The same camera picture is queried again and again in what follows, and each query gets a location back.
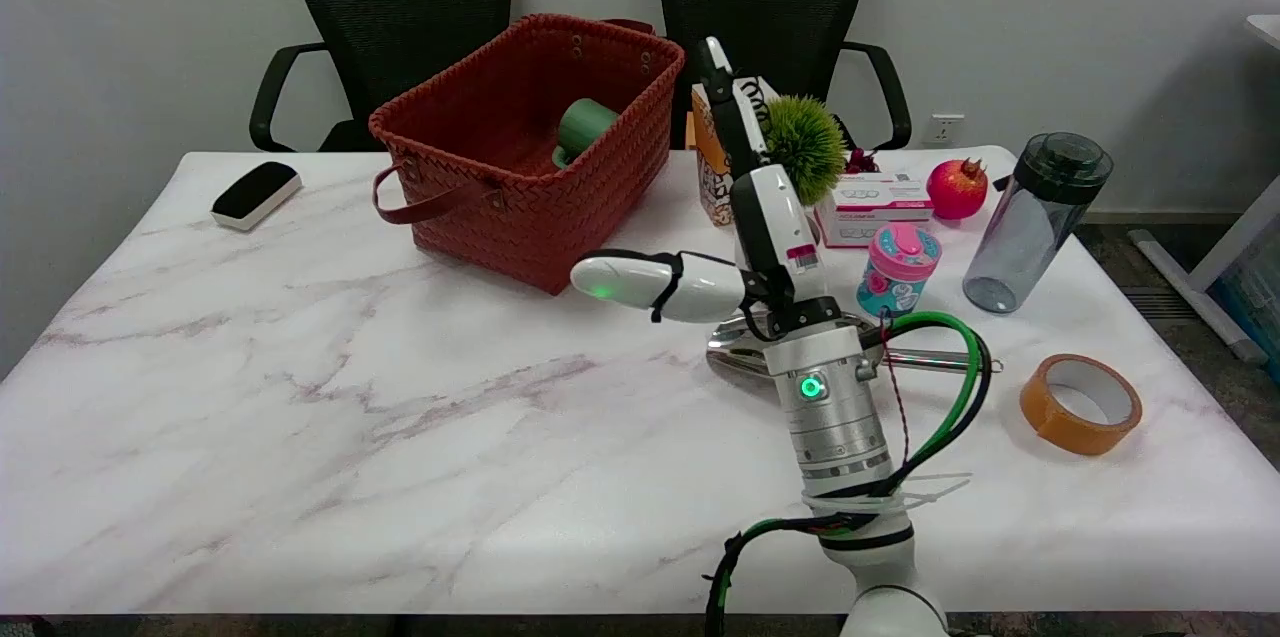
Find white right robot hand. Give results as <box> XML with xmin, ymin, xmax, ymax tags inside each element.
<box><xmin>570</xmin><ymin>37</ymin><xmax>841</xmax><ymax>343</ymax></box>

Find stainless steel scoop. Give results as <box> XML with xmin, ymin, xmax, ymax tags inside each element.
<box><xmin>707</xmin><ymin>310</ymin><xmax>1003</xmax><ymax>388</ymax></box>

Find orange white popcorn box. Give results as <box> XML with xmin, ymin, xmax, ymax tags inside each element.
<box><xmin>691</xmin><ymin>77</ymin><xmax>781</xmax><ymax>226</ymax></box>

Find green ball plant white pot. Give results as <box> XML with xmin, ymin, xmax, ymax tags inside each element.
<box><xmin>757</xmin><ymin>95</ymin><xmax>849</xmax><ymax>248</ymax></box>

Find white pink carton box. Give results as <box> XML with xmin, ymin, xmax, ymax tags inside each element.
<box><xmin>815</xmin><ymin>172</ymin><xmax>934</xmax><ymax>248</ymax></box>

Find pink teal kids cup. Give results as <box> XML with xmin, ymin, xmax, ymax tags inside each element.
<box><xmin>857</xmin><ymin>223</ymin><xmax>942</xmax><ymax>320</ymax></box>

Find red pomegranate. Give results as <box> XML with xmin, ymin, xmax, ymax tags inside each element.
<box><xmin>926</xmin><ymin>158</ymin><xmax>990</xmax><ymax>221</ymax></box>

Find green mug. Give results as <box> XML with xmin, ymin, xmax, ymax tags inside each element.
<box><xmin>552</xmin><ymin>98</ymin><xmax>621</xmax><ymax>169</ymax></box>

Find red woven basket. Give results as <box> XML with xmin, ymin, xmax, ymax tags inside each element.
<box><xmin>368</xmin><ymin>13</ymin><xmax>687</xmax><ymax>296</ymax></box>

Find grey transparent water bottle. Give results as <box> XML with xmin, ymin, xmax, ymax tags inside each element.
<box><xmin>963</xmin><ymin>132</ymin><xmax>1114</xmax><ymax>314</ymax></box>

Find orange tape roll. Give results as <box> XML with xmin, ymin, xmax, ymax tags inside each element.
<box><xmin>1020</xmin><ymin>354</ymin><xmax>1143</xmax><ymax>456</ymax></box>

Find white side desk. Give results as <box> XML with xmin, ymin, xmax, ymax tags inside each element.
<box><xmin>1130</xmin><ymin>14</ymin><xmax>1280</xmax><ymax>365</ymax></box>

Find blue storage bin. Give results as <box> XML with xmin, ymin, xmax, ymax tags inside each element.
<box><xmin>1215</xmin><ymin>237</ymin><xmax>1280</xmax><ymax>378</ymax></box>

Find black white board eraser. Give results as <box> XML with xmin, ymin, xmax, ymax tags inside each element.
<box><xmin>211</xmin><ymin>161</ymin><xmax>303</xmax><ymax>232</ymax></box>

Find green robot cable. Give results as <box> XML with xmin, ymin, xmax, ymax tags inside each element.
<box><xmin>712</xmin><ymin>311</ymin><xmax>983</xmax><ymax>618</ymax></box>

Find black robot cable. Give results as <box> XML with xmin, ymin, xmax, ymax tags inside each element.
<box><xmin>705</xmin><ymin>315</ymin><xmax>994</xmax><ymax>637</ymax></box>

